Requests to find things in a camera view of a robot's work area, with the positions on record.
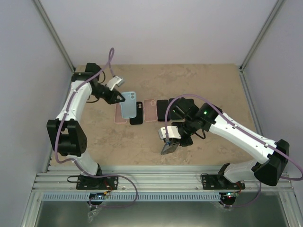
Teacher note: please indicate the aluminium corner post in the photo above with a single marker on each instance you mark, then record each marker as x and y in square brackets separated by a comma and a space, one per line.
[265, 28]
[52, 31]

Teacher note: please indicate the light blue phone case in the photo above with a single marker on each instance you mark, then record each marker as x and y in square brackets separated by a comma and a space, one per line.
[128, 107]

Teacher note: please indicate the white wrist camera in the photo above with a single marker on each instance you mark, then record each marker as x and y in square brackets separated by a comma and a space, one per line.
[116, 81]
[170, 132]

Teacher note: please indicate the small circuit board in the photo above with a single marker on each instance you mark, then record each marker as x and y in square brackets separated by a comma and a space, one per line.
[99, 195]
[231, 194]

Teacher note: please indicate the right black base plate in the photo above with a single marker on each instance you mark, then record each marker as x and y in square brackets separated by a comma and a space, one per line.
[215, 182]

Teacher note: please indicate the black smartphone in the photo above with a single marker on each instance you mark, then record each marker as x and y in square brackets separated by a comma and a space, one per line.
[161, 109]

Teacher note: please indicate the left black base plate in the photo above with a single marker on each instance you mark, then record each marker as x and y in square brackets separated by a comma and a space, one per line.
[90, 183]

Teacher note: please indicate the left aluminium corner post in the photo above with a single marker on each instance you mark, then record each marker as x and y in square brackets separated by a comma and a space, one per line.
[52, 31]

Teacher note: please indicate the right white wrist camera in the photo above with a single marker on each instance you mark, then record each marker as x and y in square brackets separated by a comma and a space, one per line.
[170, 132]

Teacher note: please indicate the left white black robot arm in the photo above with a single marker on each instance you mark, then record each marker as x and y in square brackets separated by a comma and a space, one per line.
[68, 139]

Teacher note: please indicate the left small circuit board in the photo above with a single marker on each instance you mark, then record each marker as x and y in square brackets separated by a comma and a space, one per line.
[99, 195]

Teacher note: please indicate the right small circuit board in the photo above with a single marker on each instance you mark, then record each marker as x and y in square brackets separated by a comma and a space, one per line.
[231, 194]

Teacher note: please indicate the right aluminium corner post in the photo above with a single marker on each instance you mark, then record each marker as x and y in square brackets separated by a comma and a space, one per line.
[265, 28]

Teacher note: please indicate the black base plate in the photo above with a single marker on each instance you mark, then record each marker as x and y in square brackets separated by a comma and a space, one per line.
[215, 182]
[90, 183]

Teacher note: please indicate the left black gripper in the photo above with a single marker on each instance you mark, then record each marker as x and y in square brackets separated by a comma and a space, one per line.
[109, 100]

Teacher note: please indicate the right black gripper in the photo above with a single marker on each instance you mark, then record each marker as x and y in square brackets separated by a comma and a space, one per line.
[188, 142]

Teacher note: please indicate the light pink phone case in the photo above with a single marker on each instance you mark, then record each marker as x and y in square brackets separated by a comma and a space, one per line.
[150, 110]

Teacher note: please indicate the black phone case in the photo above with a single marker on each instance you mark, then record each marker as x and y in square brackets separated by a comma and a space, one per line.
[138, 119]

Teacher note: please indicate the clear plastic bag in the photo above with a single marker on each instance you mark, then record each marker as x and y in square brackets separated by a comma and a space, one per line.
[94, 210]

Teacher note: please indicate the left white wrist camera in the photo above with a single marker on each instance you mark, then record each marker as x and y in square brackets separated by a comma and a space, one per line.
[116, 81]

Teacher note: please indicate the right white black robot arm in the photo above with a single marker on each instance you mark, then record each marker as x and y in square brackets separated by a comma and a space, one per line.
[268, 161]

